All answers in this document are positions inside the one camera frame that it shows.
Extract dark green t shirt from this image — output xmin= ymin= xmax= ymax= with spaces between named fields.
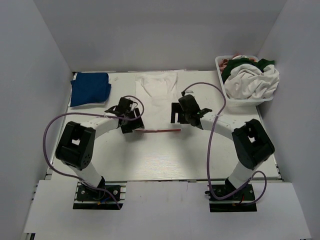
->
xmin=221 ymin=57 xmax=275 ymax=80

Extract cream white t shirt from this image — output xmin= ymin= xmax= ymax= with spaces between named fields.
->
xmin=223 ymin=64 xmax=280 ymax=100

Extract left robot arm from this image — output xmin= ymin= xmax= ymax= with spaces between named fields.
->
xmin=55 ymin=95 xmax=145 ymax=200

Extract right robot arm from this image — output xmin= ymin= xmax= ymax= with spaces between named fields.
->
xmin=170 ymin=94 xmax=275 ymax=200

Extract folded blue t shirt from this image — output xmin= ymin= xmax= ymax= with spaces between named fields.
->
xmin=70 ymin=72 xmax=112 ymax=107

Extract white plastic laundry basket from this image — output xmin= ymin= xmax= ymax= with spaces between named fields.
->
xmin=215 ymin=55 xmax=274 ymax=108

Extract pink garment in basket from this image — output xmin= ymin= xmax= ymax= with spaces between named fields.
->
xmin=218 ymin=53 xmax=258 ymax=73

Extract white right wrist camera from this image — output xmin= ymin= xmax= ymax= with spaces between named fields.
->
xmin=181 ymin=90 xmax=194 ymax=96

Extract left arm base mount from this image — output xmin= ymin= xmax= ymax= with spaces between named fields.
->
xmin=72 ymin=182 xmax=126 ymax=211

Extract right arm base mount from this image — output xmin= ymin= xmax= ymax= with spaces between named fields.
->
xmin=204 ymin=184 xmax=257 ymax=213

